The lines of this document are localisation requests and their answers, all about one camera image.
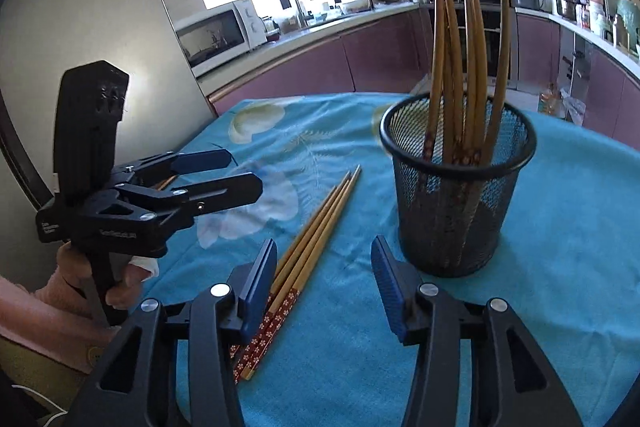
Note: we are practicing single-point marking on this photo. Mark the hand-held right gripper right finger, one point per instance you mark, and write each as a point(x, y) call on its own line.
point(387, 287)

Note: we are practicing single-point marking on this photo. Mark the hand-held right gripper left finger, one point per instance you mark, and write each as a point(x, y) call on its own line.
point(257, 287)

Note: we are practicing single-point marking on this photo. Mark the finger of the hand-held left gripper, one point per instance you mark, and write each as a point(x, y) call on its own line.
point(225, 192)
point(205, 161)

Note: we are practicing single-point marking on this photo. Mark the black mesh utensil holder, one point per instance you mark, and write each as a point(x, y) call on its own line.
point(450, 227)

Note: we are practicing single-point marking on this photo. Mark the person's left forearm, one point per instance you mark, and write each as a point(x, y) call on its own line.
point(35, 327)

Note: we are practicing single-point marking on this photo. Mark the person's left hand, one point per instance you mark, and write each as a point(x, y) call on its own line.
point(67, 277)

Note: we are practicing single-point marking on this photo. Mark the white microwave oven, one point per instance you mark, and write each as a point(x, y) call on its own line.
point(210, 39)

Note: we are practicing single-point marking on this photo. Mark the blue floral tablecloth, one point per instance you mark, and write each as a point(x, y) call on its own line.
point(340, 132)

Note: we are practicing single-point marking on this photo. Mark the purple lower kitchen cabinets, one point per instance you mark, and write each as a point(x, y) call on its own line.
point(310, 62)
point(605, 82)

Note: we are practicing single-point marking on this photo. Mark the white casserole pot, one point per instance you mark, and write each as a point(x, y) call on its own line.
point(355, 3)

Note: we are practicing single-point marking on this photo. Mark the olive clothing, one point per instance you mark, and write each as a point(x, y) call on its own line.
point(55, 369)

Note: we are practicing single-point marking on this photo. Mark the yellow cooking oil bottle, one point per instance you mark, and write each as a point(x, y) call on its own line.
point(549, 99)

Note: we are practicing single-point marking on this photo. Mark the white plastic bag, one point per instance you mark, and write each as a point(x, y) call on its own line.
point(574, 107)

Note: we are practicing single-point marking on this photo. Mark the built-in black oven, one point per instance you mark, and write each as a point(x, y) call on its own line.
point(493, 27)

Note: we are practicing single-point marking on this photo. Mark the stainless steel pot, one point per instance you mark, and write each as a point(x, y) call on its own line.
point(567, 4)

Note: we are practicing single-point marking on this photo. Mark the white plastic containers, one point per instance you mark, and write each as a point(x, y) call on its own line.
point(595, 18)

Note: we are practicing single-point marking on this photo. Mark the stainless steel flask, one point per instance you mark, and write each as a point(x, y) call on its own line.
point(620, 29)

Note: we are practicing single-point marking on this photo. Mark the teal countertop appliance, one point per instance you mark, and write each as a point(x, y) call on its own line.
point(631, 14)

